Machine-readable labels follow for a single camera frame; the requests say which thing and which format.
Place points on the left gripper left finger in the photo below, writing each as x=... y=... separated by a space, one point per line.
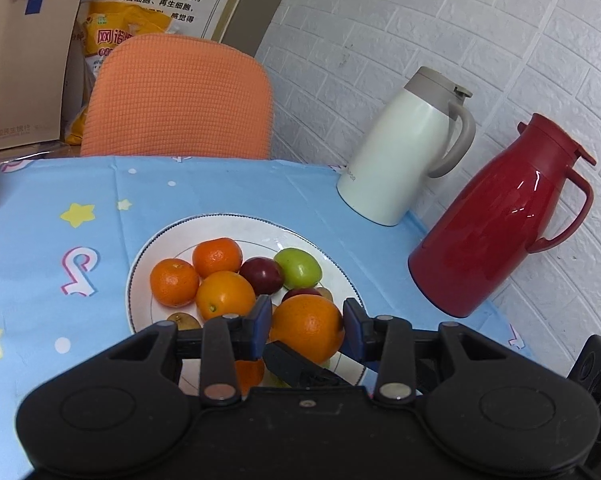
x=227 y=339

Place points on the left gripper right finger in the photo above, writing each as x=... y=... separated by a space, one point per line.
x=385 y=344

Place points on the stemmed tangerine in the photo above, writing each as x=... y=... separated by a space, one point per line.
x=250 y=374

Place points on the orange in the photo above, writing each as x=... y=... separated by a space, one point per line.
x=310 y=325
x=224 y=293

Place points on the dark red plum back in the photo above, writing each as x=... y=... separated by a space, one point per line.
x=264 y=274

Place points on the dark red plum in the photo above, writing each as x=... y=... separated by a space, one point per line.
x=301 y=291
x=264 y=274

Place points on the dark red plum front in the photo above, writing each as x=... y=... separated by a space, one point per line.
x=301 y=291

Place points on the small tangerine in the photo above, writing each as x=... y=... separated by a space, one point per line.
x=220 y=254

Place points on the green apple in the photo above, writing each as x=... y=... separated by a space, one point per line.
x=299 y=375
x=299 y=268

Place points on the white porcelain plate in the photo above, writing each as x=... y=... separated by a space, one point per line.
x=257 y=238

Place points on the red thermos jug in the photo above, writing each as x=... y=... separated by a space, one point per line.
x=499 y=218

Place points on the blue cartoon tablecloth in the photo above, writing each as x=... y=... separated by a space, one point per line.
x=70 y=228

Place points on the white thermos jug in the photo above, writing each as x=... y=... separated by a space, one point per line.
x=423 y=132

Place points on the orange chair near plate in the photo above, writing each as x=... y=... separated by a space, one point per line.
x=172 y=95

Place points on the yellow snack bag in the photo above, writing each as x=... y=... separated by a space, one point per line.
x=105 y=25

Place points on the brown cardboard box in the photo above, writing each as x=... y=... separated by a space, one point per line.
x=41 y=69

